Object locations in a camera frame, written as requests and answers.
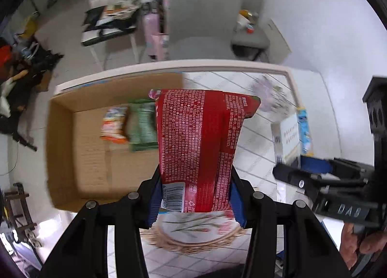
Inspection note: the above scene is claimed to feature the pink water bottle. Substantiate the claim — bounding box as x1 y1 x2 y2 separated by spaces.
142 2 161 61

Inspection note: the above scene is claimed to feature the pile of dark bags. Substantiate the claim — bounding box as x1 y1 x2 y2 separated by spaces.
0 35 65 152

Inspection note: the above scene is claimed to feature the light blue packet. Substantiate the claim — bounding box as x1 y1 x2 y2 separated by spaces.
296 107 314 156

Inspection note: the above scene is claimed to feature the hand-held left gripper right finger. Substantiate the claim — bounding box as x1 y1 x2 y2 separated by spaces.
230 169 353 278

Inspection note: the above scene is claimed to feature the clear purple plastic packet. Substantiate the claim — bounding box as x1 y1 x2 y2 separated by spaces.
247 75 296 116

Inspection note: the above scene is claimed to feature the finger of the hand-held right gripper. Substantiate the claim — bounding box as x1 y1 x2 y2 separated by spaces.
272 164 325 203
300 156 375 182

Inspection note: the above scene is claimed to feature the green snack packet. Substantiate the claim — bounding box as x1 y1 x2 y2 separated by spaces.
127 99 158 152

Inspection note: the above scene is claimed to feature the round floral placemat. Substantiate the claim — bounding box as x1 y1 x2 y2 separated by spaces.
138 210 246 256

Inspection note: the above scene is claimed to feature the small grey chair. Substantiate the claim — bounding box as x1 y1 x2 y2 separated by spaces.
227 0 271 62

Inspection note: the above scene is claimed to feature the person's right hand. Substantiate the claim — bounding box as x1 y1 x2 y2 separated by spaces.
339 222 387 270

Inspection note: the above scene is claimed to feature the pink bag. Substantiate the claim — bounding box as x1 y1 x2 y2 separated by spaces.
151 33 170 61

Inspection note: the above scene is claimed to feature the black folder with papers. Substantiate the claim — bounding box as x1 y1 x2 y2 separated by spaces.
81 1 142 47

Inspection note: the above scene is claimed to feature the large grey chair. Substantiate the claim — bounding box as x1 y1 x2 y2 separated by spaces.
167 0 243 61

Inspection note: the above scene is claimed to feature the white carton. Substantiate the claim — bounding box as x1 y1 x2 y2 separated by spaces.
270 113 303 162

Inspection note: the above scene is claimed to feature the clutter on grey chair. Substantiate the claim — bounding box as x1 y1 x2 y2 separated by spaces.
236 8 261 35

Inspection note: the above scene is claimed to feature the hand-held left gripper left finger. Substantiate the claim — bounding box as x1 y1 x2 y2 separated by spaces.
39 165 163 278

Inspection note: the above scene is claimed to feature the red snack packet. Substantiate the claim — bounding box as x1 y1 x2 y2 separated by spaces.
155 89 261 214

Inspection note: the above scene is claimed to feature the orange snack packet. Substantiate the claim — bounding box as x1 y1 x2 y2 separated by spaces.
100 107 129 145

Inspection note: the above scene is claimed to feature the wooden stool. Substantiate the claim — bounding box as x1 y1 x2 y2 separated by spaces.
0 182 37 246

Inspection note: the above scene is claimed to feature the cardboard box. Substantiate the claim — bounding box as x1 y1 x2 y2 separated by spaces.
45 72 188 212

